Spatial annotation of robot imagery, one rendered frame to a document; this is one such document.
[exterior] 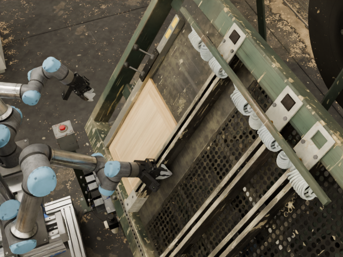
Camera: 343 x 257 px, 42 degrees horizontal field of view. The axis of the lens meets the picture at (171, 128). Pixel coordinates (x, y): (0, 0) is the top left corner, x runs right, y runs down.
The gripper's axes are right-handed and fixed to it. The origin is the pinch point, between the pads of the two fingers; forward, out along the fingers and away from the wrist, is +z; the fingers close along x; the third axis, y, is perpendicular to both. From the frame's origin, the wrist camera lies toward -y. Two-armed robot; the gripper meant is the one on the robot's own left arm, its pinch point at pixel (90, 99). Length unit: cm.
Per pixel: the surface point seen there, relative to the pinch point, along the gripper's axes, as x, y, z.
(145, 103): -4.5, 20.9, 21.8
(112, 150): -3.0, -16.5, 41.0
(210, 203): -83, 33, 14
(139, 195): -48, -5, 32
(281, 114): -83, 79, -15
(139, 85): 5.4, 23.0, 17.4
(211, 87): -44, 61, -3
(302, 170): -113, 75, -28
